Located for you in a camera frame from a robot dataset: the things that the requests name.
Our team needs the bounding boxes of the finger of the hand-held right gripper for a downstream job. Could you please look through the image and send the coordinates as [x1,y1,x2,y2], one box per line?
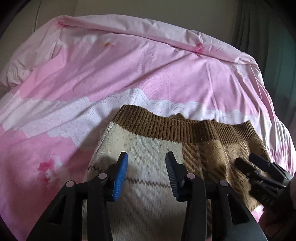
[235,158,257,178]
[249,153,270,168]

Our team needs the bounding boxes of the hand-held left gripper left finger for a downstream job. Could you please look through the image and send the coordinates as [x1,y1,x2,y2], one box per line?
[26,152,129,241]

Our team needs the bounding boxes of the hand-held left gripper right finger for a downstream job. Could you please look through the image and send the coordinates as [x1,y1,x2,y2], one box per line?
[165,151,269,241]

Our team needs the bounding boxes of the brown and cream plaid sweater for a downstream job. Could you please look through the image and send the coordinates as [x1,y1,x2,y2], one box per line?
[82,104,273,241]

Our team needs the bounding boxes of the pink floral duvet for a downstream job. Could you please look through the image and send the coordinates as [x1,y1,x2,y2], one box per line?
[0,15,295,241]

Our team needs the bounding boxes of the green curtain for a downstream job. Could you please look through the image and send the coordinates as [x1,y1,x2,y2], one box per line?
[231,0,296,130]

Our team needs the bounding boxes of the pale pink pillow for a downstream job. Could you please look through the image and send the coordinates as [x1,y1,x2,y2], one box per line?
[0,35,60,88]

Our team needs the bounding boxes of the beige sliding door wardrobe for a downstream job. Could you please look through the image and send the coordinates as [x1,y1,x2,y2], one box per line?
[9,0,78,40]

